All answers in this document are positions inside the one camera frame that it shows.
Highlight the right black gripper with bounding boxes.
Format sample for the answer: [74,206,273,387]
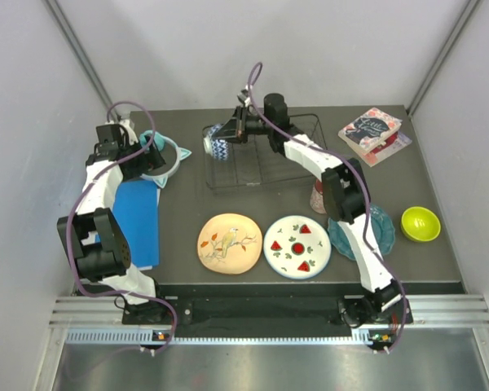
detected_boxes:
[212,106,274,145]

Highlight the blue white patterned bowl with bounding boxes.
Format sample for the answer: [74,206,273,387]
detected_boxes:
[203,124,229,161]

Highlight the black wire dish rack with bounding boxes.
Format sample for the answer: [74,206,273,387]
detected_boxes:
[202,124,315,193]

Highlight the beige bird plate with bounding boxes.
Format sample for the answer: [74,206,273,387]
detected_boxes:
[196,213,262,275]

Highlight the lime green bowl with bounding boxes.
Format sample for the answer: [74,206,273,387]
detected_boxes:
[400,206,442,243]

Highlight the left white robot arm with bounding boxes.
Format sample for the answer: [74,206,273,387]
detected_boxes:
[57,120,169,323]

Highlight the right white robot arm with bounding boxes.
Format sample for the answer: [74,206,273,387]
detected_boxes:
[213,89,406,327]

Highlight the teal cat-ear headphones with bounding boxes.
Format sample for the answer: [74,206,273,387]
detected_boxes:
[141,132,192,188]

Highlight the blue folder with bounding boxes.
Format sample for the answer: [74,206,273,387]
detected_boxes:
[112,180,160,270]

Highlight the pink floral mug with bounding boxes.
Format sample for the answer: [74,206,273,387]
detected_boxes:
[310,180,327,214]

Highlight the floral cover book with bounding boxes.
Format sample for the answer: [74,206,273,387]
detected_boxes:
[338,108,403,156]

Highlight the white watermelon plate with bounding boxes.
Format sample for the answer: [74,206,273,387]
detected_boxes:
[263,215,332,280]

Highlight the lower pink book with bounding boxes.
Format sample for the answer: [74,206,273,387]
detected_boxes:
[362,131,412,167]

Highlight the teal scalloped plate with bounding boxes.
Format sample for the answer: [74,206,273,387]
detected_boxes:
[327,204,395,261]

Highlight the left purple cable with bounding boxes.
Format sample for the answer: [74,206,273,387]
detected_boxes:
[64,99,180,355]

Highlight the purple cable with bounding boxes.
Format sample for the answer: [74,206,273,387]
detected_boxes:
[246,61,411,354]
[64,99,180,355]

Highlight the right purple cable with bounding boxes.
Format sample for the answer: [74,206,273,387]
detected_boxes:
[246,61,411,354]

